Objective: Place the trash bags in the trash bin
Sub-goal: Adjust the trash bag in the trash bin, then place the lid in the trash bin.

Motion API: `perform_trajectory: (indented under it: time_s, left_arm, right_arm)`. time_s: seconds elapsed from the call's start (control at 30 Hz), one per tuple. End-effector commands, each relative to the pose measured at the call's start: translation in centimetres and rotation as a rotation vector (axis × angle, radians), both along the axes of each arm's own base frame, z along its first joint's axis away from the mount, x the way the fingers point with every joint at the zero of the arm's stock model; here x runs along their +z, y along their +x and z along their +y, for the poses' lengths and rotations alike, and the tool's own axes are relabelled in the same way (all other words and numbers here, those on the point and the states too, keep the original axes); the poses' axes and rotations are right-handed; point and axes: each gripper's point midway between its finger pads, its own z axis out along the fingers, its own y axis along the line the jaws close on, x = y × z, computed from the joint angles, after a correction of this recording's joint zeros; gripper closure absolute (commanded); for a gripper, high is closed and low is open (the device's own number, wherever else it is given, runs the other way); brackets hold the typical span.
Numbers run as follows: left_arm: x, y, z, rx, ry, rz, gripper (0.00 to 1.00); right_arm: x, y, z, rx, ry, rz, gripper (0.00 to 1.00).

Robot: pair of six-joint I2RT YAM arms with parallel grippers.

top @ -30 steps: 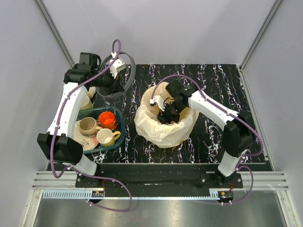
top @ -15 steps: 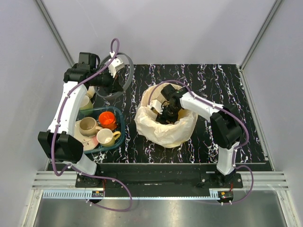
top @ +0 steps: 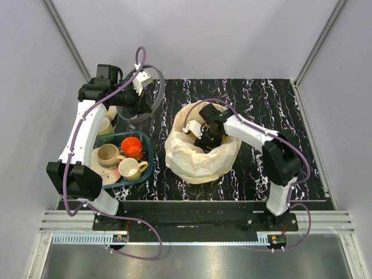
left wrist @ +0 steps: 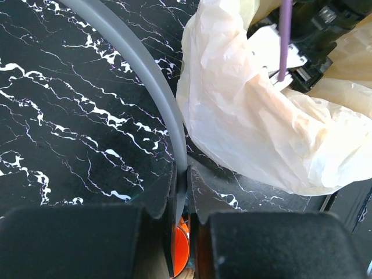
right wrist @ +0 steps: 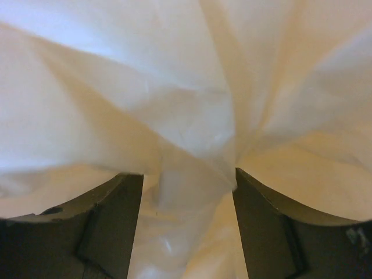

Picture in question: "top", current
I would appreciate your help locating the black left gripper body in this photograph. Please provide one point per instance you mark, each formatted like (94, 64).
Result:
(129, 98)

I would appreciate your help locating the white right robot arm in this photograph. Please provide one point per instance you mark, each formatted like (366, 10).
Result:
(282, 161)

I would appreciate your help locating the beige ceramic cup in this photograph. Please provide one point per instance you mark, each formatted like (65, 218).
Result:
(109, 156)

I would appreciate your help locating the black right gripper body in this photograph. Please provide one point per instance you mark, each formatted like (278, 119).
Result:
(208, 139)

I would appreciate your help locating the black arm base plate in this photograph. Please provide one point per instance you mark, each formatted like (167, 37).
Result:
(249, 216)

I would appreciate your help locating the yellow white mug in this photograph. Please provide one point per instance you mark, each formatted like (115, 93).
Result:
(131, 170)

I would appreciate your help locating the white trash bag roll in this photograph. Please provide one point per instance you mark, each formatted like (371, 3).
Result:
(111, 113)

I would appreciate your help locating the cream pink floral plate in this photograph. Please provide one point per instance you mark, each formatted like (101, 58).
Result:
(108, 175)

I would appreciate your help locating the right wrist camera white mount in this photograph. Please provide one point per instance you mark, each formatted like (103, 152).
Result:
(195, 128)

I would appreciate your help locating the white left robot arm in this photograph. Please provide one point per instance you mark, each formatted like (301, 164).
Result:
(71, 174)

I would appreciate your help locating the orange black mug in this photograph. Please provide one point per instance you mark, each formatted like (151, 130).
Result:
(132, 148)

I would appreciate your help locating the light green mug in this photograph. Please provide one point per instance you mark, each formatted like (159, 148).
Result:
(105, 127)

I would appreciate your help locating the aluminium front rail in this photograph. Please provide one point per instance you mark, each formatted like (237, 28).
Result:
(82, 230)

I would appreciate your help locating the detached white trash bag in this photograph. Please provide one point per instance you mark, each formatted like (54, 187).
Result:
(190, 162)

